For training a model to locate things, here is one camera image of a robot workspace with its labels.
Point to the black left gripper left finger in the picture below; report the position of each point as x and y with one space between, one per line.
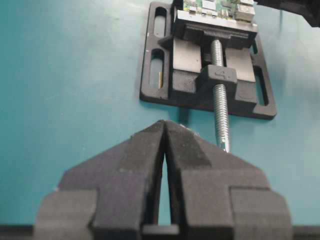
109 196

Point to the black drill press vise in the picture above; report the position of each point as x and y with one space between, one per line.
178 44

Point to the green PCB board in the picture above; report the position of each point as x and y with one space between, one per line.
238 10

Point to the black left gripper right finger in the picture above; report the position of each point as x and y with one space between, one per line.
215 195

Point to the silver vise lead screw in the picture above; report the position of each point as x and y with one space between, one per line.
220 101

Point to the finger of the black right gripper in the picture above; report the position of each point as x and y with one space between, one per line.
308 9

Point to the small brass pin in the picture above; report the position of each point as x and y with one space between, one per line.
160 80

